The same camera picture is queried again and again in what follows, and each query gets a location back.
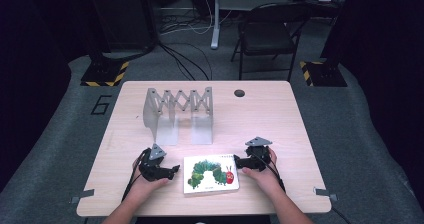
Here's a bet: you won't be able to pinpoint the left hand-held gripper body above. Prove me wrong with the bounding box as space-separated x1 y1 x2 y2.
138 143 174 182

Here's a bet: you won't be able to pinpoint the grey desk with white leg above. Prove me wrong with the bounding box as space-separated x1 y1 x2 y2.
210 0 298 50

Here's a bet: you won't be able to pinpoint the black stand base hazard tape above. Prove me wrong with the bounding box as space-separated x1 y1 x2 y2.
80 59 131 88
298 60 349 88

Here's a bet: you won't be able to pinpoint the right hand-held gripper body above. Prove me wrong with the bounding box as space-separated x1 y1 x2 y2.
244 136 273 170

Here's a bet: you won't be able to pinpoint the grey table edge bracket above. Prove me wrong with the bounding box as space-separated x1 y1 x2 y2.
313 186 339 202
69 188 96 205

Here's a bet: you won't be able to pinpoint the right hand-held gripper black cable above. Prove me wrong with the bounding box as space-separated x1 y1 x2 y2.
251 152 287 193

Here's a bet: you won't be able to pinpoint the hand-held gripper black cable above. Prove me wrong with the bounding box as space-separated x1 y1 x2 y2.
251 152 287 193
121 147 151 202

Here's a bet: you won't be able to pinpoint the white caterpillar picture book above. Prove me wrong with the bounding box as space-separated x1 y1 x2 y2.
182 153 241 195

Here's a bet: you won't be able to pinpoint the person's right hand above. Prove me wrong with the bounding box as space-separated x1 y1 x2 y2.
241 147 280 194

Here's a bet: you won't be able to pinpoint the black cabinet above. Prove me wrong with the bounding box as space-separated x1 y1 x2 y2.
85 0 159 53

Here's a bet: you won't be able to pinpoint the black cable at table corner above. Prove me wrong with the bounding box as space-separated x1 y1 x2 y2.
330 205 353 224

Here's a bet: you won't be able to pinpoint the white floor cables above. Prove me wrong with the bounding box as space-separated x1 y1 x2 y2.
159 0 235 36

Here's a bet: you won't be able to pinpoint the left hand-held gripper black cable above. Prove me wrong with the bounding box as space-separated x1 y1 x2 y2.
121 147 151 202

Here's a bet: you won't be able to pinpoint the black folding chair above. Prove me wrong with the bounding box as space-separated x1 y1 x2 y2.
230 1 314 83

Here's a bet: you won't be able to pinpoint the grey metal expandable book rack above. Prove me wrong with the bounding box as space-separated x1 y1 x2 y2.
142 86 215 147

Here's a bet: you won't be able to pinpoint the black floor cables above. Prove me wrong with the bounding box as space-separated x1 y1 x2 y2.
156 41 214 82

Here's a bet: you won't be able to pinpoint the person's left hand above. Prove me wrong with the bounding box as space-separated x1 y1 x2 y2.
132 156 170 194

